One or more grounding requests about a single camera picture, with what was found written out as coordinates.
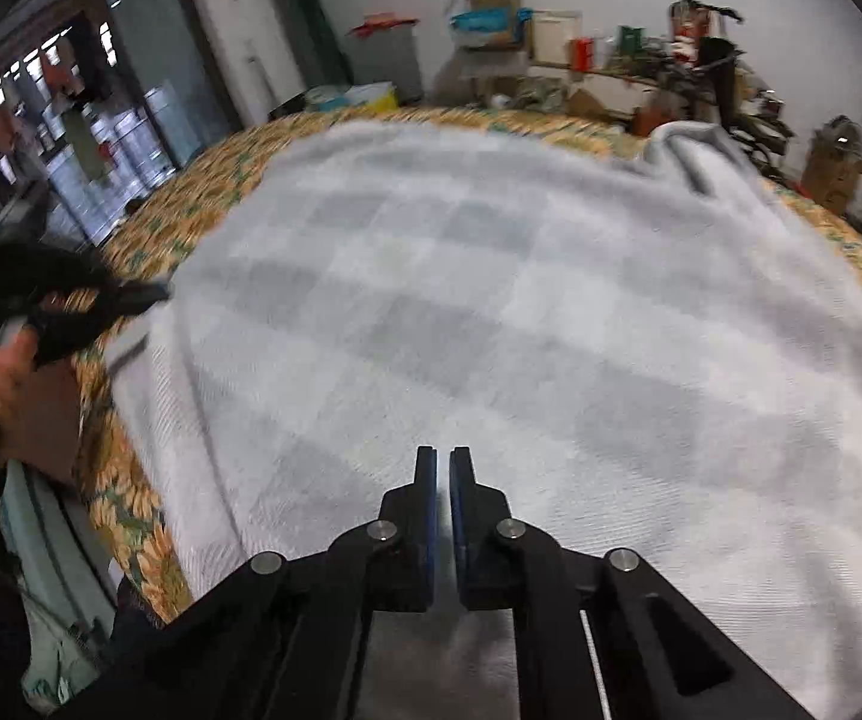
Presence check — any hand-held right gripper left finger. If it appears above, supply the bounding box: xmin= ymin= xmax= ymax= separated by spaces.
xmin=63 ymin=445 xmax=439 ymax=720

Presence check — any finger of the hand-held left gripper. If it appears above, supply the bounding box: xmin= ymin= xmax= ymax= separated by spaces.
xmin=63 ymin=282 xmax=175 ymax=316
xmin=32 ymin=307 xmax=124 ymax=370

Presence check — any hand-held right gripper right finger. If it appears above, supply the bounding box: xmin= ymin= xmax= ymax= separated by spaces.
xmin=449 ymin=446 xmax=814 ymax=720

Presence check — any grey checkered knitted blanket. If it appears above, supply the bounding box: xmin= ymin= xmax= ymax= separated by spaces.
xmin=104 ymin=120 xmax=862 ymax=720

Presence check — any row of hanging clothes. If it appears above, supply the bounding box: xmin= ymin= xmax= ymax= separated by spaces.
xmin=0 ymin=30 xmax=113 ymax=181

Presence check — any brown wooden board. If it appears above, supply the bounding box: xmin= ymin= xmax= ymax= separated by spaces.
xmin=11 ymin=360 xmax=85 ymax=482

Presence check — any sunflower print bedspread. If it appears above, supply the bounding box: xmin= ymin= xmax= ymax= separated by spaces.
xmin=71 ymin=101 xmax=862 ymax=623

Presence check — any mint green sheet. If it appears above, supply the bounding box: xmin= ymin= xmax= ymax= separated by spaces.
xmin=0 ymin=461 xmax=121 ymax=713

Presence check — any yellow bag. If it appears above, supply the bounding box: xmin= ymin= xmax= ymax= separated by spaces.
xmin=303 ymin=82 xmax=400 ymax=113

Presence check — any grey green curtain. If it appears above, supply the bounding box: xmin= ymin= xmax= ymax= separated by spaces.
xmin=266 ymin=0 xmax=349 ymax=87

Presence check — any grey cabinet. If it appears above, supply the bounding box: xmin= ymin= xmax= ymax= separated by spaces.
xmin=352 ymin=19 xmax=424 ymax=106

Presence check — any blue plastic basin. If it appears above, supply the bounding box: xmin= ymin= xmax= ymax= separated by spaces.
xmin=449 ymin=7 xmax=533 ymax=32

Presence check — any white board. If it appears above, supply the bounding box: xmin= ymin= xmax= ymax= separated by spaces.
xmin=531 ymin=9 xmax=582 ymax=68

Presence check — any black umbrella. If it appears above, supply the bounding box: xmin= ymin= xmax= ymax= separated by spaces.
xmin=701 ymin=37 xmax=741 ymax=128

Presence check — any cardboard box with metal fan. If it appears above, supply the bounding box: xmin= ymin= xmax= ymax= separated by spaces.
xmin=801 ymin=116 xmax=862 ymax=215

